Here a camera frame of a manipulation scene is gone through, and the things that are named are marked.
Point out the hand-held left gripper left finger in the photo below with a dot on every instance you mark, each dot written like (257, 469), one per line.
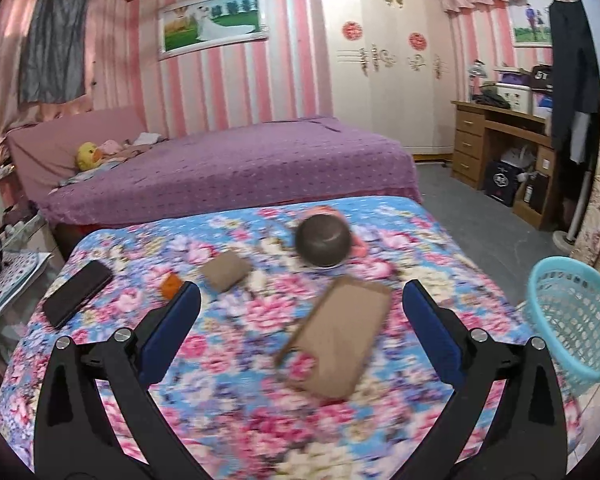
(172, 330)

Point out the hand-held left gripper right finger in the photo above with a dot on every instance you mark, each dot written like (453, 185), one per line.
(430, 332)

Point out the light blue plastic basket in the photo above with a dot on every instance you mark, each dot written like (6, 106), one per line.
(533, 290)

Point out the small orange block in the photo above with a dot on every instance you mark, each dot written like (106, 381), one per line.
(172, 286)

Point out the floral blanket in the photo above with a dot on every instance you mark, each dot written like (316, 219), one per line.
(230, 350)

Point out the small brown square pad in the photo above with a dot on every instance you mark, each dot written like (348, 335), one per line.
(225, 270)

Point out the black phone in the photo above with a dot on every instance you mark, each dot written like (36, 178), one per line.
(77, 292)

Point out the dark round bowl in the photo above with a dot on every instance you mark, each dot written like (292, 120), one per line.
(325, 237)

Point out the white standing fan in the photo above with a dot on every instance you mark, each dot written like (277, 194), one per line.
(565, 242)

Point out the glass side table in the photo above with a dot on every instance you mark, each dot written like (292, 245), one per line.
(15, 280)

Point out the black gift bag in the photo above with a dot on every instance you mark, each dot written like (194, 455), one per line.
(500, 182)

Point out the bed with purple cover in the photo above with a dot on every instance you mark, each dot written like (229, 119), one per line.
(255, 165)

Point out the pink clothing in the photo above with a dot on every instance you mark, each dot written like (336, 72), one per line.
(112, 146)

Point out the white cloth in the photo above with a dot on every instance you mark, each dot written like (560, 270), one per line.
(147, 138)

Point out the yellow duck plush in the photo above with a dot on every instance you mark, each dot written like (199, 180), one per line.
(88, 156)

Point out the white plastic bag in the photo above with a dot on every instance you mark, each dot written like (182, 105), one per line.
(517, 156)

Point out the wooden desk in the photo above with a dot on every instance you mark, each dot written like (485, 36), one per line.
(467, 135)

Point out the white wardrobe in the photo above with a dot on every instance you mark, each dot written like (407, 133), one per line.
(385, 105)

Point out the white storage box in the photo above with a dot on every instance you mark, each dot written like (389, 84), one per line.
(514, 97)

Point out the desk lamp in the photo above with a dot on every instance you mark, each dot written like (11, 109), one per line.
(476, 70)

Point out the red paper decal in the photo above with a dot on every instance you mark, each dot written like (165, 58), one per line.
(351, 30)
(417, 40)

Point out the dark hanging jacket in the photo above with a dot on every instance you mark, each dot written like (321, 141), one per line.
(572, 70)

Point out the large framed wedding photo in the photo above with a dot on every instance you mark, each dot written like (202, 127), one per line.
(212, 22)

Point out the grey cloth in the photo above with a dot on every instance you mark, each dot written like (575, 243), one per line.
(52, 35)

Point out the pink satin curtain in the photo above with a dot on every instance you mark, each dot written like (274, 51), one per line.
(2, 60)

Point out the small framed photo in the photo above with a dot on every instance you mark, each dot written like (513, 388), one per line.
(530, 20)

